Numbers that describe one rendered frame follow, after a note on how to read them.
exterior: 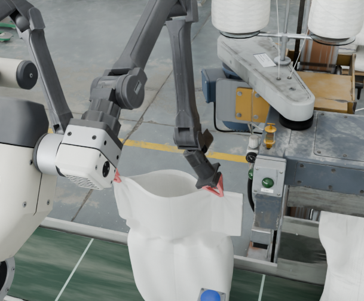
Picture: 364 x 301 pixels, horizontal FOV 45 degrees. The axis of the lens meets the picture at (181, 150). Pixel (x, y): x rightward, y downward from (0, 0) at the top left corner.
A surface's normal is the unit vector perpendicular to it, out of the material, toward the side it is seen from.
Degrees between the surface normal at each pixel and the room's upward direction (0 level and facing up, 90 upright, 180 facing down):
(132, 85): 78
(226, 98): 90
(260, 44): 0
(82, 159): 30
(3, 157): 50
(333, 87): 0
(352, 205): 90
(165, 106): 0
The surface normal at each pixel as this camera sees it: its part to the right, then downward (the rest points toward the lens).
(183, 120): -0.46, 0.26
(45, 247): -0.05, -0.79
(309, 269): -0.29, 0.59
